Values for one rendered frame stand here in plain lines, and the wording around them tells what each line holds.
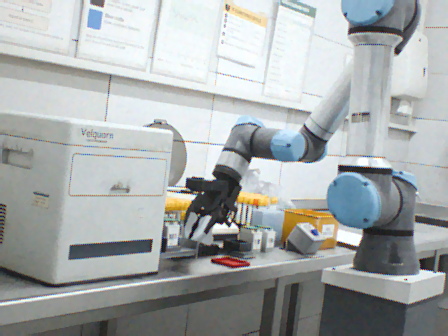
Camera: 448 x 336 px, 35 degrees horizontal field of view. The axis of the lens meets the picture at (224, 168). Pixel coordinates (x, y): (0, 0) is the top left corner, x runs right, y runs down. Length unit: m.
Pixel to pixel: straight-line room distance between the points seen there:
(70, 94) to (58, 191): 0.85
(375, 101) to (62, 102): 0.95
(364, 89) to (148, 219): 0.52
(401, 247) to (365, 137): 0.28
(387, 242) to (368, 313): 0.16
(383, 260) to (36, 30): 1.09
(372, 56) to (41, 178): 0.72
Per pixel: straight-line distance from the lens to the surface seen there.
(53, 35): 2.04
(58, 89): 2.06
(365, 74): 1.52
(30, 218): 1.33
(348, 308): 1.62
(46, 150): 1.30
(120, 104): 2.23
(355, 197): 1.48
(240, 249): 1.79
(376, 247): 1.62
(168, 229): 1.52
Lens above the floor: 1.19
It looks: 3 degrees down
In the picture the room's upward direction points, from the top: 7 degrees clockwise
